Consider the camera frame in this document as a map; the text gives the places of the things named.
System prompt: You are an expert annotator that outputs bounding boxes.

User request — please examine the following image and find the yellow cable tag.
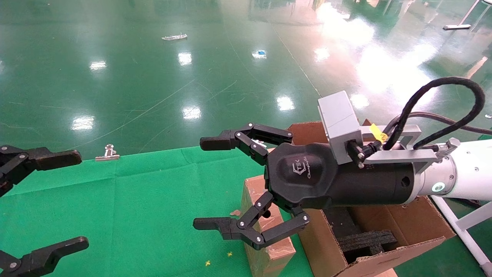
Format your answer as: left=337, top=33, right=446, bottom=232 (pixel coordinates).
left=370, top=123, right=388, bottom=141

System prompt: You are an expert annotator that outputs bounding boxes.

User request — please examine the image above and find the small brown cardboard box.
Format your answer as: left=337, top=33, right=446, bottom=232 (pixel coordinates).
left=241, top=175, right=296, bottom=277

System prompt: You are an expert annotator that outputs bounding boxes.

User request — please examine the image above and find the green table cloth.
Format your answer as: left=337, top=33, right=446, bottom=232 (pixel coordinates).
left=0, top=145, right=314, bottom=277

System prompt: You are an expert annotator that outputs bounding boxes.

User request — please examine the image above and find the black foam insert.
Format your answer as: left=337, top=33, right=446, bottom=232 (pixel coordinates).
left=336, top=230, right=398, bottom=264

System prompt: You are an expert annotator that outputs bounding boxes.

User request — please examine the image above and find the black braided cable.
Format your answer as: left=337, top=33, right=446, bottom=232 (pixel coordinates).
left=382, top=77, right=485, bottom=151

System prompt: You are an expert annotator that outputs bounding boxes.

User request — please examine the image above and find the smooth dark cable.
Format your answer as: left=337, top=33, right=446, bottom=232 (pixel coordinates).
left=386, top=112, right=492, bottom=135

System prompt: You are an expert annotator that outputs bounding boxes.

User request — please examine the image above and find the silver camera mounting bracket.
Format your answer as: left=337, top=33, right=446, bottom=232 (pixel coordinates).
left=357, top=124, right=439, bottom=174

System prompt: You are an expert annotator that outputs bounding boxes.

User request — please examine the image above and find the gray wrist camera box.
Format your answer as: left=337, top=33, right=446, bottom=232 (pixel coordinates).
left=317, top=91, right=364, bottom=165

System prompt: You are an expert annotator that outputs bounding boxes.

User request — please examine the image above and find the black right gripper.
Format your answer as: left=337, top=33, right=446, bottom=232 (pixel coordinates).
left=193, top=123, right=419, bottom=250

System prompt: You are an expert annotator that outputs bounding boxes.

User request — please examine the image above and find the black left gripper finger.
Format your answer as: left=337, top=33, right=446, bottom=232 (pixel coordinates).
left=0, top=145, right=82, bottom=197
left=0, top=236, right=89, bottom=277

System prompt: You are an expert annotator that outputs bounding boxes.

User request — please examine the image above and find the white tubular table frame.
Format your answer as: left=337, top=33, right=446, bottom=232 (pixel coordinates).
left=430, top=194, right=492, bottom=275

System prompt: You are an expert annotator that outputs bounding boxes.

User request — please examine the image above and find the large open cardboard carton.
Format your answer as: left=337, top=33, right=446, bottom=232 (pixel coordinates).
left=286, top=121, right=456, bottom=277

